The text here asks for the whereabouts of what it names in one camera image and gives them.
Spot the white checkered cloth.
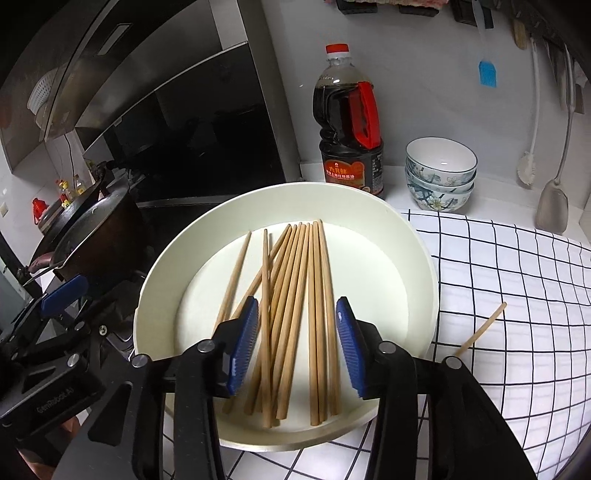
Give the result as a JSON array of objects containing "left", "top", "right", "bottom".
[{"left": 222, "top": 209, "right": 591, "bottom": 480}]

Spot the white dish brush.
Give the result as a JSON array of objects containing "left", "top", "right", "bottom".
[{"left": 516, "top": 37, "right": 542, "bottom": 187}]

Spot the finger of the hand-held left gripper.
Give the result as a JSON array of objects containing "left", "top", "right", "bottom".
[
  {"left": 14, "top": 299, "right": 123, "bottom": 366},
  {"left": 9, "top": 275, "right": 90, "bottom": 333}
]

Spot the pile of wooden chopsticks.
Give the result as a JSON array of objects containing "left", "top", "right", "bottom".
[{"left": 213, "top": 219, "right": 343, "bottom": 429}]

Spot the dark soy sauce bottle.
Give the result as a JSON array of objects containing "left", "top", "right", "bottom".
[{"left": 312, "top": 43, "right": 386, "bottom": 199}]

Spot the floral ceramic bowl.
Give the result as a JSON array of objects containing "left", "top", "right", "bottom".
[
  {"left": 405, "top": 137, "right": 478, "bottom": 184},
  {"left": 407, "top": 183, "right": 474, "bottom": 213},
  {"left": 405, "top": 166, "right": 476, "bottom": 195}
]

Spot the black range hood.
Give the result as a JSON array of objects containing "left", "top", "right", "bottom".
[{"left": 0, "top": 0, "right": 287, "bottom": 204}]

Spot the curved wooden chopstick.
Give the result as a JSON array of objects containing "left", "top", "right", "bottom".
[{"left": 454, "top": 302, "right": 508, "bottom": 357}]

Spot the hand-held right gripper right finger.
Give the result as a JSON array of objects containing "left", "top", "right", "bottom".
[{"left": 335, "top": 296, "right": 539, "bottom": 480}]

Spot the black gas stove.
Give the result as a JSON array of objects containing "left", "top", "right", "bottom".
[{"left": 18, "top": 198, "right": 242, "bottom": 366}]

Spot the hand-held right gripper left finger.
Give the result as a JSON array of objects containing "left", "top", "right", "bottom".
[{"left": 60, "top": 295, "right": 260, "bottom": 480}]

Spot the dark cooking pot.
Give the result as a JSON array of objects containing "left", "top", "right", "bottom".
[{"left": 52, "top": 185, "right": 151, "bottom": 282}]

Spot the white plastic basket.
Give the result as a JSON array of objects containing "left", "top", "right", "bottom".
[{"left": 26, "top": 69, "right": 70, "bottom": 133}]

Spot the metal spatula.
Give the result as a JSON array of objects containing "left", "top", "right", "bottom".
[{"left": 535, "top": 44, "right": 578, "bottom": 234}]

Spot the white round basin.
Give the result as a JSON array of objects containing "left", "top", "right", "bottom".
[{"left": 132, "top": 183, "right": 440, "bottom": 452}]

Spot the blue silicone brush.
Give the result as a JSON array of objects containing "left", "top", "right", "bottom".
[{"left": 475, "top": 18, "right": 499, "bottom": 89}]

